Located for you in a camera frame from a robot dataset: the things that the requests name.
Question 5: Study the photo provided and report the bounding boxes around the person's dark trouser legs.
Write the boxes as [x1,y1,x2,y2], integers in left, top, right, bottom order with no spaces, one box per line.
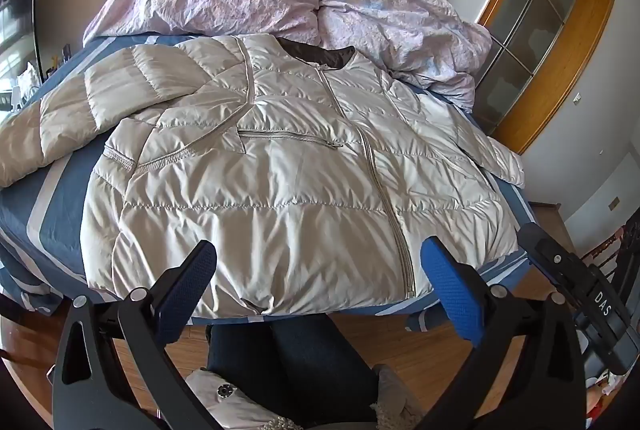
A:
[207,312,381,426]

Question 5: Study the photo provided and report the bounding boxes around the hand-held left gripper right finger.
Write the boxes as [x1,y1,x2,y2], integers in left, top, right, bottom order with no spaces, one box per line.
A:
[420,236,586,430]

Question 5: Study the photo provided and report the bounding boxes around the wooden cabinet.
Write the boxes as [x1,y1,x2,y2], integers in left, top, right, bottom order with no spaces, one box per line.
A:
[529,202,577,255]

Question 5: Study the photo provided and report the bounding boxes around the wooden framed glass door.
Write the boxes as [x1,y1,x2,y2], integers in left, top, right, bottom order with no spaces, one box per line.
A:
[400,0,615,155]

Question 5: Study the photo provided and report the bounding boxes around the window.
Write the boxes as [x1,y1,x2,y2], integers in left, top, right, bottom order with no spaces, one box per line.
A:
[0,0,48,111]

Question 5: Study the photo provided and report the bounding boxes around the blue striped bed sheet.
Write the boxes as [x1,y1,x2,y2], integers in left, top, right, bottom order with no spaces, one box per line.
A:
[0,34,538,336]

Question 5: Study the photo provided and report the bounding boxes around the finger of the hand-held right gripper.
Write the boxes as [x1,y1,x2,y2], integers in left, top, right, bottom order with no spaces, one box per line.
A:
[517,222,592,297]

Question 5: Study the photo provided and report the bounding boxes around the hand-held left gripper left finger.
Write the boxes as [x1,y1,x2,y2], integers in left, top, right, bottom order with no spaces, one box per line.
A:
[50,239,219,430]

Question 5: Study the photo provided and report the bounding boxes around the beige puffer jacket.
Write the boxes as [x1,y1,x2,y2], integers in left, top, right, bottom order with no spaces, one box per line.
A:
[0,34,526,318]

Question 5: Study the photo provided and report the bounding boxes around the grey fuzzy slipper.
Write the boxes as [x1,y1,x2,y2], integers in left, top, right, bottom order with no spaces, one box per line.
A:
[370,362,426,430]

